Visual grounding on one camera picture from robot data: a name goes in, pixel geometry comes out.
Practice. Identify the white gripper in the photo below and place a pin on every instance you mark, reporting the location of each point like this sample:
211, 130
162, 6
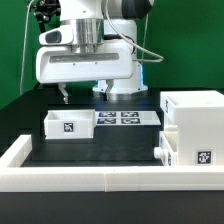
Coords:
59, 64

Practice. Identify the white drawer box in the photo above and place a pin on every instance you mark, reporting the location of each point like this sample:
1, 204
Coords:
166, 152
69, 124

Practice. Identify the white drawer cabinet frame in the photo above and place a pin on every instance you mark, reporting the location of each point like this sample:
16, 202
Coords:
197, 117

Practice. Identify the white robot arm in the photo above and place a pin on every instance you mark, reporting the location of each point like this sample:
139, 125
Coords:
91, 40

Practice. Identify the white fiducial marker plate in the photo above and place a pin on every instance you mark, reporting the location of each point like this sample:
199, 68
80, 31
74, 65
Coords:
127, 118

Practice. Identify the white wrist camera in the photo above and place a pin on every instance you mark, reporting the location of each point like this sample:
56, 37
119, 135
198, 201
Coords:
58, 36

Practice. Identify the black camera stand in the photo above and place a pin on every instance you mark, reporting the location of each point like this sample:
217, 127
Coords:
44, 10

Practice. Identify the white workspace border frame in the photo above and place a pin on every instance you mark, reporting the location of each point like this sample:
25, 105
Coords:
15, 177

